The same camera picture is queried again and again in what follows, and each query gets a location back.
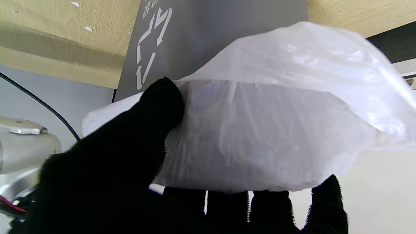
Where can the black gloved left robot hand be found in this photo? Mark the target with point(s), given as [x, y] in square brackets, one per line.
[104, 182]

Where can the white plastic garbage bag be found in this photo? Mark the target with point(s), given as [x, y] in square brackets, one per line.
[276, 123]

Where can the grey plastic waste bin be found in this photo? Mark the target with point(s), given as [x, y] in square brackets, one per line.
[211, 32]

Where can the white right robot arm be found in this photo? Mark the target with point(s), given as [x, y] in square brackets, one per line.
[26, 152]

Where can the small white paper scrap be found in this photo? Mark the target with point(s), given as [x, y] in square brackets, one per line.
[87, 28]

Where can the large white paper scrap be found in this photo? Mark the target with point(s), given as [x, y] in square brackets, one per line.
[74, 4]

